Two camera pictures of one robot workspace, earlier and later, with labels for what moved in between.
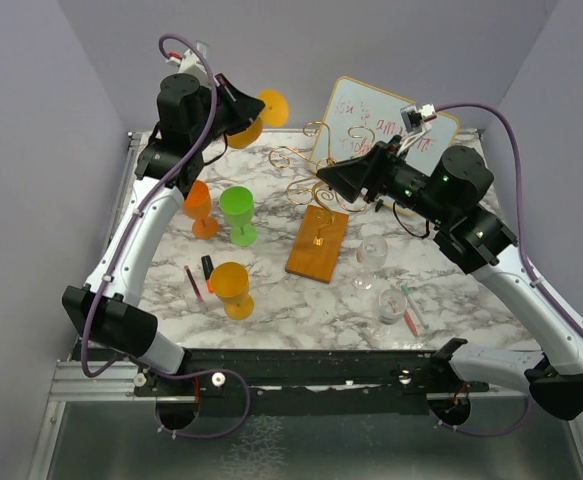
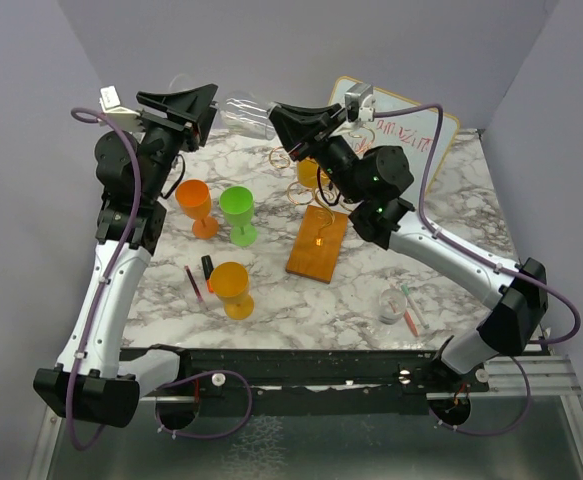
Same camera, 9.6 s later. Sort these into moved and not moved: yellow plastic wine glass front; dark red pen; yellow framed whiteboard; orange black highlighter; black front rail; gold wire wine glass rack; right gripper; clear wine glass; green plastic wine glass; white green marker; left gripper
Moved: left gripper; clear wine glass; right gripper
Not moved: white green marker; green plastic wine glass; yellow framed whiteboard; yellow plastic wine glass front; dark red pen; orange black highlighter; gold wire wine glass rack; black front rail
